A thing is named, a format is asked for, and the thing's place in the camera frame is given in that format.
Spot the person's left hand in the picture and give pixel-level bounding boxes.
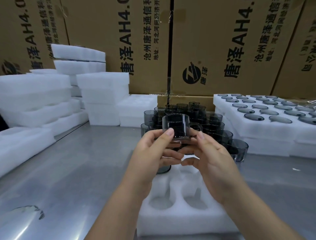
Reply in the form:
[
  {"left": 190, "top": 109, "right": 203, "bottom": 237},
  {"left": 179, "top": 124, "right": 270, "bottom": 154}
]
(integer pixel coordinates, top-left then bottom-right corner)
[{"left": 122, "top": 128, "right": 184, "bottom": 201}]

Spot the person's right hand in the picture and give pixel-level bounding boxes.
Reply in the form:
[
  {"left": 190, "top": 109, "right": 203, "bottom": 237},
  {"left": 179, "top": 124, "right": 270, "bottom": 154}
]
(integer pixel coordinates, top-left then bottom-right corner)
[{"left": 179, "top": 131, "right": 249, "bottom": 206}]

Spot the smoky grey glass cup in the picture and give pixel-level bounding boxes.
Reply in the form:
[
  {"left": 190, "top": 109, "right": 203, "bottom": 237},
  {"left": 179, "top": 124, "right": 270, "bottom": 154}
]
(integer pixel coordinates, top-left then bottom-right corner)
[{"left": 162, "top": 115, "right": 192, "bottom": 143}]

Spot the person's left forearm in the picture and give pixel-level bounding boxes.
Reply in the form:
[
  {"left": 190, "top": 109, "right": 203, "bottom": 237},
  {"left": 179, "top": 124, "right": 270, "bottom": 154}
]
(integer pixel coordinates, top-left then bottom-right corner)
[{"left": 88, "top": 184, "right": 150, "bottom": 240}]

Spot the person's right forearm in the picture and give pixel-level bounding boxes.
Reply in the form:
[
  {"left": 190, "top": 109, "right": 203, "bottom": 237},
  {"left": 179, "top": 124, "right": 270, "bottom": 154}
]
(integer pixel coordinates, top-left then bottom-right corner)
[{"left": 221, "top": 188, "right": 307, "bottom": 240}]

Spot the pile of grey glass cups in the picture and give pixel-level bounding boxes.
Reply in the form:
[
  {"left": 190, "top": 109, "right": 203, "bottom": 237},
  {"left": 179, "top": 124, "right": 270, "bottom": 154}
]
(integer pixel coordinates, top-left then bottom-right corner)
[{"left": 140, "top": 101, "right": 249, "bottom": 174}]

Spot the stack of white foam trays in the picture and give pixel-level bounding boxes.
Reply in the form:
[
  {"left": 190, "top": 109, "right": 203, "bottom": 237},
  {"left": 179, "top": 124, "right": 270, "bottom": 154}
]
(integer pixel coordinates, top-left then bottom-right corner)
[
  {"left": 116, "top": 94, "right": 158, "bottom": 128},
  {"left": 50, "top": 44, "right": 106, "bottom": 110},
  {"left": 0, "top": 69, "right": 89, "bottom": 137},
  {"left": 76, "top": 72, "right": 130, "bottom": 126}
]

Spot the foam tray filled with cups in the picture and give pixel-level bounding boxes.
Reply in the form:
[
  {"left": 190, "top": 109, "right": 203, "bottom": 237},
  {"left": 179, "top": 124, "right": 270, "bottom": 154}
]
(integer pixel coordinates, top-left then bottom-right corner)
[{"left": 213, "top": 94, "right": 316, "bottom": 146}]

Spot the row of cups in foam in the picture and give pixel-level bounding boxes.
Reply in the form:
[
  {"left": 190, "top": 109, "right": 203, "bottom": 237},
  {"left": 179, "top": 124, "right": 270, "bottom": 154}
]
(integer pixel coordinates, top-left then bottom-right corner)
[{"left": 217, "top": 94, "right": 316, "bottom": 125}]

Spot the white foam tray with cavities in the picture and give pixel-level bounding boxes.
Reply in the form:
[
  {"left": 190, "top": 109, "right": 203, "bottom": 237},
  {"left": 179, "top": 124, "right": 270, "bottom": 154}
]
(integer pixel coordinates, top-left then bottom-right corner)
[{"left": 136, "top": 163, "right": 239, "bottom": 237}]

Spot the printed brown cardboard box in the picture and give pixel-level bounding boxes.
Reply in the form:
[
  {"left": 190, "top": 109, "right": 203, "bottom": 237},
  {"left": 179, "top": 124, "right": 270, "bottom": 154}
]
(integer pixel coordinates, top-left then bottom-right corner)
[
  {"left": 60, "top": 0, "right": 171, "bottom": 95},
  {"left": 0, "top": 0, "right": 70, "bottom": 76},
  {"left": 170, "top": 0, "right": 306, "bottom": 97},
  {"left": 270, "top": 0, "right": 316, "bottom": 100}
]

